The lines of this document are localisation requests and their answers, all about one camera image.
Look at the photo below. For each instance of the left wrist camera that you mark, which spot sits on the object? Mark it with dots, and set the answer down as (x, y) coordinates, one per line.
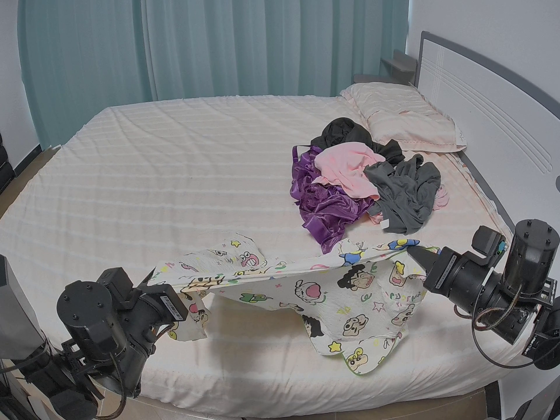
(116, 280)

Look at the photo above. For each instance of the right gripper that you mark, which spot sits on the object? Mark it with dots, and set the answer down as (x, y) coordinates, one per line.
(459, 280)

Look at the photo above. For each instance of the pale pink pillow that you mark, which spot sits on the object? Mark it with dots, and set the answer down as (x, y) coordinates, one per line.
(402, 116)

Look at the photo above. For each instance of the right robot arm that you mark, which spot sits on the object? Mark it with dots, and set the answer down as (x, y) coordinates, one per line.
(529, 252)

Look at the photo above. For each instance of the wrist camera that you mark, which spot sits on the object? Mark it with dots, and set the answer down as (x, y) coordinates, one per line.
(485, 239)
(116, 280)

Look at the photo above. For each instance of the bed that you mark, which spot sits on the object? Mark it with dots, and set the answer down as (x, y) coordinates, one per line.
(153, 169)

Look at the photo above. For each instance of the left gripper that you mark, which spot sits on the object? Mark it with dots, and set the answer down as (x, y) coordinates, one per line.
(162, 311)

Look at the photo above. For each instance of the grey bedside table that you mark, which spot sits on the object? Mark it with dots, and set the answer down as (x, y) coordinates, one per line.
(404, 66)

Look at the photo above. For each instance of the white printed pyjama top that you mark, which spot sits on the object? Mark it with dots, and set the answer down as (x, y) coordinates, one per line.
(328, 291)

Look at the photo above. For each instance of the dark grey garment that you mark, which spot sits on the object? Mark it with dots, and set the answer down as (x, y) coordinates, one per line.
(402, 199)

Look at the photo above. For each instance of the black chest of drawers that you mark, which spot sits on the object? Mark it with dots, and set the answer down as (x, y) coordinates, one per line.
(5, 164)

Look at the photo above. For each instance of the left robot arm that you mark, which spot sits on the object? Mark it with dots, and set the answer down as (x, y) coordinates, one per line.
(83, 317)

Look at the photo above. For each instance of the blue-green curtain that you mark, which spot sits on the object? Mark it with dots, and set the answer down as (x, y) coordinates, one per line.
(218, 37)

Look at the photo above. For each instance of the purple satin garment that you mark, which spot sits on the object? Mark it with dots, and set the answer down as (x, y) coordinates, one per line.
(323, 212)

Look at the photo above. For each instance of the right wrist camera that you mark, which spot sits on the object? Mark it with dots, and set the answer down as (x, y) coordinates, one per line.
(485, 239)

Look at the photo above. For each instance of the pink garment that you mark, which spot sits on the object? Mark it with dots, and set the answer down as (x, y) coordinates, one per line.
(345, 164)

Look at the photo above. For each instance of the black garment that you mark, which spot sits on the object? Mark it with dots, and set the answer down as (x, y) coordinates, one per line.
(339, 131)

